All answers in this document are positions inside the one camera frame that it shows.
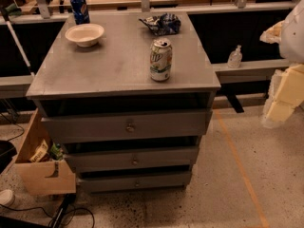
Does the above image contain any white paper bowl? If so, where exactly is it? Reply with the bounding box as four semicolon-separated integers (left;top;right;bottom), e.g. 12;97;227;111
66;24;105;48

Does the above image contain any clear hand sanitizer bottle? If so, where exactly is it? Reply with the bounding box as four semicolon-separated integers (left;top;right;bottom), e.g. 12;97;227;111
227;45;242;68

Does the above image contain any brown cardboard box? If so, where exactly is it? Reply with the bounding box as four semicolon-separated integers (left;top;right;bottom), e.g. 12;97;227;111
14;110;76;196

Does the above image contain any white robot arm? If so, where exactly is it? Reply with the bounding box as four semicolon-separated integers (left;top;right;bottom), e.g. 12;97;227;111
260;0;304;128

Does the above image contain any white green 7up can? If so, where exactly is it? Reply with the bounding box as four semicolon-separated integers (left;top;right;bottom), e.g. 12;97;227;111
150;37;173;82

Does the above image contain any grey drawer cabinet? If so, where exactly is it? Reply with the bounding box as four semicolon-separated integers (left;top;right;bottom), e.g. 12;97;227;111
27;12;220;193

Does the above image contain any black floor cable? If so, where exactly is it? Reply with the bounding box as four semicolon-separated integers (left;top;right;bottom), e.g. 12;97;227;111
0;202;96;228

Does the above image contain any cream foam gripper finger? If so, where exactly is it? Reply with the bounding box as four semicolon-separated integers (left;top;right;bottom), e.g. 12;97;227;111
261;64;304;128
259;21;283;44

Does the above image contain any white cup on floor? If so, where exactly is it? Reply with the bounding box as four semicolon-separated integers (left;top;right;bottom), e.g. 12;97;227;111
0;189;15;206

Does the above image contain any crumpled blue chip bag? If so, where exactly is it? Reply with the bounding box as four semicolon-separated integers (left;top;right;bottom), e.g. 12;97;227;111
141;13;181;36

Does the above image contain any blue pepsi can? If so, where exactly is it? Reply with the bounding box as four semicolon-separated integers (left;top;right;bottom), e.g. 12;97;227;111
70;0;90;25

